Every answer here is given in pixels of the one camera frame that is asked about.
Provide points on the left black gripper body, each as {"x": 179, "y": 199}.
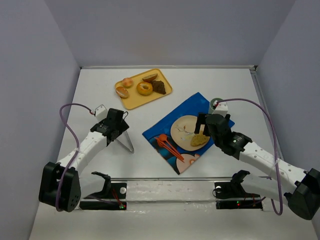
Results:
{"x": 120, "y": 128}

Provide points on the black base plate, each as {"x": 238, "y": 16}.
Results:
{"x": 114, "y": 200}
{"x": 229, "y": 198}

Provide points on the yellow plastic tray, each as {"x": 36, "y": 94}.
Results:
{"x": 135, "y": 99}

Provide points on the blue patterned placemat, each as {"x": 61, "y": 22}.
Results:
{"x": 195, "y": 104}

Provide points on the beige decorated plate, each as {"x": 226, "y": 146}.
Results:
{"x": 182, "y": 131}

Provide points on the dark chocolate pastry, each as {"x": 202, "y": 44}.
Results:
{"x": 158, "y": 87}

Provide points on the pale round bread roll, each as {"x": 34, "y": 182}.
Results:
{"x": 127, "y": 82}

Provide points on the orange bagel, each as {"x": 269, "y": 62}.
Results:
{"x": 144, "y": 88}

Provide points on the orange plastic fork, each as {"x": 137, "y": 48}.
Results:
{"x": 169, "y": 148}

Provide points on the cut brown bread half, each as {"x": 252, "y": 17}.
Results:
{"x": 150, "y": 78}

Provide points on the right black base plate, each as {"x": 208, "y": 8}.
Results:
{"x": 229, "y": 198}

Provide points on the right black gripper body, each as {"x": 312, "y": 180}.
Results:
{"x": 206, "y": 127}

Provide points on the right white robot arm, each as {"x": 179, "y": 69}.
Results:
{"x": 303, "y": 194}

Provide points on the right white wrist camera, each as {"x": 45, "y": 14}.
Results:
{"x": 221, "y": 109}

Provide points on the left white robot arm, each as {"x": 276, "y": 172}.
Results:
{"x": 61, "y": 184}

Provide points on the orange plastic spoon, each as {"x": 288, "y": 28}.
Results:
{"x": 164, "y": 138}

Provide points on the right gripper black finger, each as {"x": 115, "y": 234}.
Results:
{"x": 227, "y": 118}
{"x": 201, "y": 120}

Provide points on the sesame topped bun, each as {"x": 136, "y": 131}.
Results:
{"x": 122, "y": 92}

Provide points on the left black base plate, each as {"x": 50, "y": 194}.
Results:
{"x": 114, "y": 200}

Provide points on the seeded bread slice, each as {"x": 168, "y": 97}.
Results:
{"x": 199, "y": 139}

